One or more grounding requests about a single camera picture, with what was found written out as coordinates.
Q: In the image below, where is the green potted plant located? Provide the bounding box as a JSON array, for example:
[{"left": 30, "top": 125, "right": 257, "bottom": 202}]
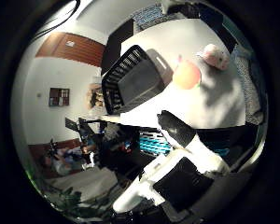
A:
[{"left": 36, "top": 186, "right": 116, "bottom": 220}]

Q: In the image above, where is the black cable on hand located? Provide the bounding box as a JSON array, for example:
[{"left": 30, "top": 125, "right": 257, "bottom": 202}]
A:
[{"left": 31, "top": 0, "right": 82, "bottom": 42}]

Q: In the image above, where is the seated person in background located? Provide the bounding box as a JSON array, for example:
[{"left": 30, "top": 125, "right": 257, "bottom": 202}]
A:
[{"left": 43, "top": 146, "right": 94, "bottom": 178}]

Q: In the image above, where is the dark framed wall shelf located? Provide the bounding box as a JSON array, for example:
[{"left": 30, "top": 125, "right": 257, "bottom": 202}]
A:
[{"left": 49, "top": 87, "right": 71, "bottom": 107}]

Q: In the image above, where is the cyan and black crate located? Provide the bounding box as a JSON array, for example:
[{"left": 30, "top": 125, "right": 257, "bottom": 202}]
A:
[{"left": 137, "top": 130, "right": 173, "bottom": 157}]

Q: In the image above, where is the orange peach toy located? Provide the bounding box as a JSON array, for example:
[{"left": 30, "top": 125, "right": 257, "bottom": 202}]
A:
[{"left": 172, "top": 59, "right": 203, "bottom": 91}]

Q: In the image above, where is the black computer monitor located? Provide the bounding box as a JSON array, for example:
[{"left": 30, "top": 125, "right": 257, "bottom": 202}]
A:
[{"left": 64, "top": 117, "right": 94, "bottom": 138}]

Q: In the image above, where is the grey fabric cover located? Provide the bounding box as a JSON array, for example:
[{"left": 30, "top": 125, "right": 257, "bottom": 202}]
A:
[{"left": 231, "top": 45, "right": 267, "bottom": 125}]

